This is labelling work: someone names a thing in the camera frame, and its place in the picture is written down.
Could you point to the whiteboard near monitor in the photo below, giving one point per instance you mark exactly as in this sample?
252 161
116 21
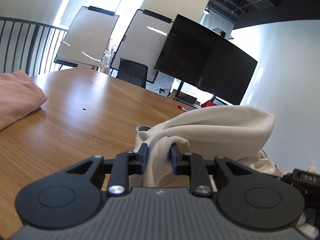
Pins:
143 41

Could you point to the large black monitor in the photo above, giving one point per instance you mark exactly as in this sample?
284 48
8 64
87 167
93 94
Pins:
204 59

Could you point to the table cable grommet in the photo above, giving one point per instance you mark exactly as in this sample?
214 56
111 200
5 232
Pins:
142 128

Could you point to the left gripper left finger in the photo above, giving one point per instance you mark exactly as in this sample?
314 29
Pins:
124 165

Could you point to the red paper bag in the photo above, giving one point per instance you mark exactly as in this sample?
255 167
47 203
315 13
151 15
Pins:
208 104

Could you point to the white sweatshirt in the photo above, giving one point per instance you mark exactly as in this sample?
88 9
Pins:
236 132

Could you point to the pink folded garment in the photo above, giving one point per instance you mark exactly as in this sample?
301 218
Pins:
19 97

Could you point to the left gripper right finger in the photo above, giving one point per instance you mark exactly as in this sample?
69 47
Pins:
193 166

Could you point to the black office chair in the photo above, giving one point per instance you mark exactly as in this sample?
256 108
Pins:
132 72

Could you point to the red marker pen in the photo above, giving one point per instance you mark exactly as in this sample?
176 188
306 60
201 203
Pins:
182 108

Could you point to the whiteboard near railing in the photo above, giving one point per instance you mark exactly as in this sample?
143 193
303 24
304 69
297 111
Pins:
86 38

